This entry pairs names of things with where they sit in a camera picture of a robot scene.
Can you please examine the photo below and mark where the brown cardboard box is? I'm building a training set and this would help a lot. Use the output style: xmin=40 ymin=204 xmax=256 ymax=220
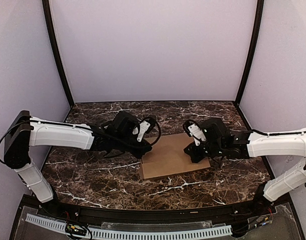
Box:
xmin=139 ymin=133 xmax=210 ymax=180

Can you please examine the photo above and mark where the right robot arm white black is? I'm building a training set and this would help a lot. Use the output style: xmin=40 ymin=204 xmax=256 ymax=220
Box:
xmin=183 ymin=117 xmax=306 ymax=205

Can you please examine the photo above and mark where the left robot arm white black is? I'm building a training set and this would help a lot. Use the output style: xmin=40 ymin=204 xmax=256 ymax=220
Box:
xmin=0 ymin=110 xmax=160 ymax=204

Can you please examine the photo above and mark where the right small circuit board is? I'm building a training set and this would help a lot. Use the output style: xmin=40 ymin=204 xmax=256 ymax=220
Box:
xmin=249 ymin=216 xmax=273 ymax=229

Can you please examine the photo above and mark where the small circuit board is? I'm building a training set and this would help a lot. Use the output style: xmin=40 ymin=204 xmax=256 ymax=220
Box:
xmin=249 ymin=216 xmax=273 ymax=229
xmin=65 ymin=223 xmax=88 ymax=237

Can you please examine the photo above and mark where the left small circuit board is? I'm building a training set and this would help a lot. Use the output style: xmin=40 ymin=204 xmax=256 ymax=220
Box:
xmin=65 ymin=223 xmax=88 ymax=237

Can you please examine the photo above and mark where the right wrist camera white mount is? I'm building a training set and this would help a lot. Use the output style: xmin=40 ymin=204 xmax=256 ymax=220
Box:
xmin=183 ymin=119 xmax=206 ymax=146

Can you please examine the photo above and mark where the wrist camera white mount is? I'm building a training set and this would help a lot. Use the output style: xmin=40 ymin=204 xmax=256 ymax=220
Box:
xmin=132 ymin=117 xmax=156 ymax=143
xmin=183 ymin=119 xmax=206 ymax=146

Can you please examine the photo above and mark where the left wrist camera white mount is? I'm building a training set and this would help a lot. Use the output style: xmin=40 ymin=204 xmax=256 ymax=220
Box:
xmin=132 ymin=117 xmax=156 ymax=143

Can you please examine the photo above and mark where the black front frame rail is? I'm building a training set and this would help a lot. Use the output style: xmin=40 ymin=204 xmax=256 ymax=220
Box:
xmin=38 ymin=201 xmax=276 ymax=226

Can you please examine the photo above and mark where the white slotted cable duct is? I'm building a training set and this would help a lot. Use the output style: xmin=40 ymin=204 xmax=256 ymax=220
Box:
xmin=25 ymin=213 xmax=232 ymax=240

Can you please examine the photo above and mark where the right black frame post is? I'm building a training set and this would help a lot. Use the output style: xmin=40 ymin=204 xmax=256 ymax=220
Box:
xmin=234 ymin=0 xmax=264 ymax=107

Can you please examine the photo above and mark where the black frame post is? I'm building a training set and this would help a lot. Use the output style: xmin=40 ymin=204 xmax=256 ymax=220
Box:
xmin=234 ymin=0 xmax=264 ymax=107
xmin=42 ymin=0 xmax=75 ymax=108

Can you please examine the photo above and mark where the left black frame post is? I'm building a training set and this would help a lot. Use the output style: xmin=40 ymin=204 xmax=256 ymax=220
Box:
xmin=42 ymin=0 xmax=75 ymax=108

